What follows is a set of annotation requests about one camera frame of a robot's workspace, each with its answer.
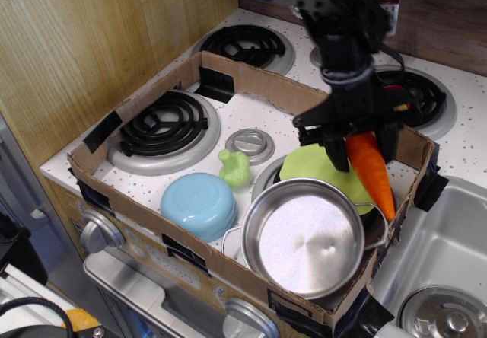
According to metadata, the silver centre stove knob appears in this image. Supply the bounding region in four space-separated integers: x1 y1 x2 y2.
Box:
225 129 275 165

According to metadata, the green toy vegetable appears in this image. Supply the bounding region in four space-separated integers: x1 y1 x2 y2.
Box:
218 148 250 189

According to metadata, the stainless steel pot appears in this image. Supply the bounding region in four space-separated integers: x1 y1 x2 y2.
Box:
235 177 389 300

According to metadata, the light green plastic plate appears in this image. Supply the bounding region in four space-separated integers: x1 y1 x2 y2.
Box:
279 144 374 204

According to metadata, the light blue plastic bowl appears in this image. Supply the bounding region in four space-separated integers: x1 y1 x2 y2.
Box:
160 173 237 243

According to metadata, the brown cardboard fence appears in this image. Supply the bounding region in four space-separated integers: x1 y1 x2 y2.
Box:
67 50 450 327

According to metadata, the left silver oven knob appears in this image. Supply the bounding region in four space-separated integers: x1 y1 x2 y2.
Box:
80 209 125 254

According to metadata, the silver back stove knob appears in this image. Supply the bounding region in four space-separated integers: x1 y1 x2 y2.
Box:
310 47 323 69

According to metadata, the stainless steel sink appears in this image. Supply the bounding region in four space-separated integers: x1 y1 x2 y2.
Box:
372 177 486 337

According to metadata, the right silver oven knob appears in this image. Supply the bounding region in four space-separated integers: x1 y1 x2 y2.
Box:
222 298 280 338

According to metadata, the front left black burner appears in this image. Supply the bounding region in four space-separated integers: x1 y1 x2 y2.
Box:
107 90 221 176

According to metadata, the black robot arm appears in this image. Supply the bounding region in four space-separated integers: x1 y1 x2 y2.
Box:
264 0 419 171

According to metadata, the red yellow toy fruit half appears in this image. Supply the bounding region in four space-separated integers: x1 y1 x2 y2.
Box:
384 84 410 112

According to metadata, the silver sink drain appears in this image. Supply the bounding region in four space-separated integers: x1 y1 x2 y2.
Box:
397 286 486 337

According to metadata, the silver oven door handle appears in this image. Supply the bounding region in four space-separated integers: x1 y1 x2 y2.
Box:
84 251 221 337

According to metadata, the back right black burner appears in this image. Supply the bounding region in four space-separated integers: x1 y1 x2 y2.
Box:
375 65 457 140

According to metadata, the silver oven knob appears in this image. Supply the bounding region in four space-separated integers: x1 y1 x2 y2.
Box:
222 298 280 338
80 209 125 254

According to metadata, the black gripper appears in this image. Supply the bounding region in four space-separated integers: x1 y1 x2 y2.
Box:
293 73 420 172

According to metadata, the silver stove knob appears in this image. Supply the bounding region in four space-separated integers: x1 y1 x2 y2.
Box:
225 129 275 165
310 47 323 69

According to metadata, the orange toy carrot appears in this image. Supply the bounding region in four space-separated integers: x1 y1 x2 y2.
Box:
345 132 396 222

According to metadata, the orange cloth scrap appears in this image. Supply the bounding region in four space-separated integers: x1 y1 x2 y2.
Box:
66 308 100 332

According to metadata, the black cable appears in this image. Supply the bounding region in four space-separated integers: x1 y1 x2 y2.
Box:
0 296 75 338

